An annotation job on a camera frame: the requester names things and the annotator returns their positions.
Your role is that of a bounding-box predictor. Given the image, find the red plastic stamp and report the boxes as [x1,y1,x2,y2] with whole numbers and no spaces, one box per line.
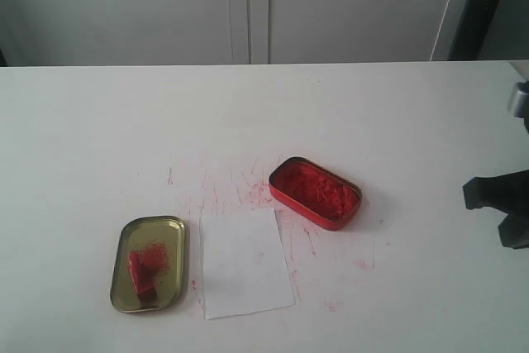
[128,251,156,302]

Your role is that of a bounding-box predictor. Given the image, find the white paper sheet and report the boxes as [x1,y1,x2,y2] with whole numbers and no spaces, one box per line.
[200,208,295,320]

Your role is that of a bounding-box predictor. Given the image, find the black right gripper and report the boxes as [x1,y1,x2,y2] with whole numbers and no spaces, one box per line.
[462,170,529,250]

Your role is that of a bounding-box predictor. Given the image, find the gold tin lid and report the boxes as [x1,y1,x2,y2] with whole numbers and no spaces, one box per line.
[110,216,187,313]

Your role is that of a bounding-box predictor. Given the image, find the red ink tin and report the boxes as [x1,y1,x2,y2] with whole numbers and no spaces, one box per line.
[269,156,363,231]

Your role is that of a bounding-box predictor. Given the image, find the dark vertical post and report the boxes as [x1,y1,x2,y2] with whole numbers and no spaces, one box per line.
[448,0,500,61]

